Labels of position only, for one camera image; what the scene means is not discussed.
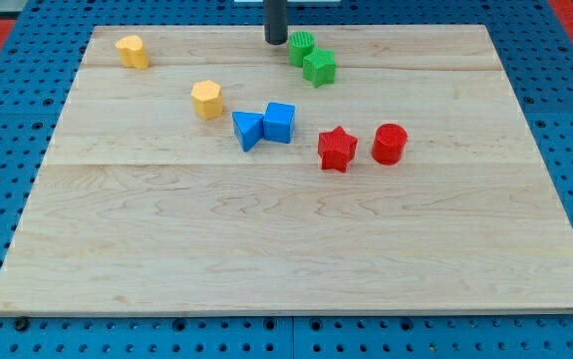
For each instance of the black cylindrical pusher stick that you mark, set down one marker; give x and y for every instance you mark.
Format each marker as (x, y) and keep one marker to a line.
(275, 14)

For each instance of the yellow hexagon block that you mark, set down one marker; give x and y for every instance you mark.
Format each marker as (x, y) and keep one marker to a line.
(207, 99)

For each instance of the blue triangle block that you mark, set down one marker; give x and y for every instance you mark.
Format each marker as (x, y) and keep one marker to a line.
(248, 128)

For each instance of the green cylinder block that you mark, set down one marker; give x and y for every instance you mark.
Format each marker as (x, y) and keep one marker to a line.
(301, 44)

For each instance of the green star block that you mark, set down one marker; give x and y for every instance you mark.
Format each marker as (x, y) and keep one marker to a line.
(319, 67)

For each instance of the blue cube block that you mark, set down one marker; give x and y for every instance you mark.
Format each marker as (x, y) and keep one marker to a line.
(278, 123)

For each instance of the red star block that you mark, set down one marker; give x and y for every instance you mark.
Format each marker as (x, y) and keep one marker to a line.
(336, 149)

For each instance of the yellow heart block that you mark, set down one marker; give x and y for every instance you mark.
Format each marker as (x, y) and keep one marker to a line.
(132, 52)

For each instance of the red cylinder block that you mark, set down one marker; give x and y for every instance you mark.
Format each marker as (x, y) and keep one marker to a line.
(389, 144)

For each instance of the light wooden board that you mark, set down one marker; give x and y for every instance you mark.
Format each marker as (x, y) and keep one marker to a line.
(143, 208)

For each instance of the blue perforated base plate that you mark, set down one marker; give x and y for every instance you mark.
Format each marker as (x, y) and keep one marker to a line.
(39, 61)

